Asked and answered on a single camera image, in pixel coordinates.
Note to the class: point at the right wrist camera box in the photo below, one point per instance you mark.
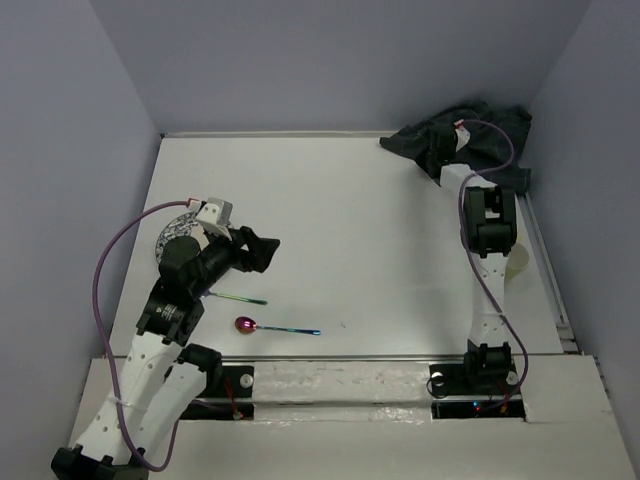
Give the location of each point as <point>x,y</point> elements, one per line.
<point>462,134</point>

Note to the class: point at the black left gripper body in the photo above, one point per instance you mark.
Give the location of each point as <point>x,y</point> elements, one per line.
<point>223,253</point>

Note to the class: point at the blue floral white plate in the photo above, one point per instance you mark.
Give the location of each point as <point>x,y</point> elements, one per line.
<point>184,225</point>

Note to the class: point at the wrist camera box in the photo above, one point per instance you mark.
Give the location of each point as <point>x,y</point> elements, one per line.
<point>213,215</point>
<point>462,134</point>

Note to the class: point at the dark grey checked cloth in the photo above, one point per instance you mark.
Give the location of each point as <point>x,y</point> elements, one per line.
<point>498,138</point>

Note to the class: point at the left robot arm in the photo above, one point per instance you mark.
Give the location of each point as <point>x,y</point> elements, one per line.
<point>163,371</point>

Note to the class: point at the iridescent spoon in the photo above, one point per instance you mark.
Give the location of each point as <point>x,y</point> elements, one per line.
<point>246,325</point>

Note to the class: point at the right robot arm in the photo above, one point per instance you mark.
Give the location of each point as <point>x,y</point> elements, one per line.
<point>487,217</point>

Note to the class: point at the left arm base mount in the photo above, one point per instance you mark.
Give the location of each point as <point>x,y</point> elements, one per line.
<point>226,398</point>

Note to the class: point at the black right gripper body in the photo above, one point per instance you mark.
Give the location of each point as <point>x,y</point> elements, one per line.
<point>424,157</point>

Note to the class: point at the iridescent fork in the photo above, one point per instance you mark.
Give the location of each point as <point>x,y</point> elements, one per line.
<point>237,298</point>

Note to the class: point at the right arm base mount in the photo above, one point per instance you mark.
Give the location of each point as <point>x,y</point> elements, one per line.
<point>455,397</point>

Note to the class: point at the cream cup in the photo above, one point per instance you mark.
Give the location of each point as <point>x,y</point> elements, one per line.
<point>518,261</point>

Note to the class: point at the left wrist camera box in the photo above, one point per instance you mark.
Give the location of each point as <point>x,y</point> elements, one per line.
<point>213,215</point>

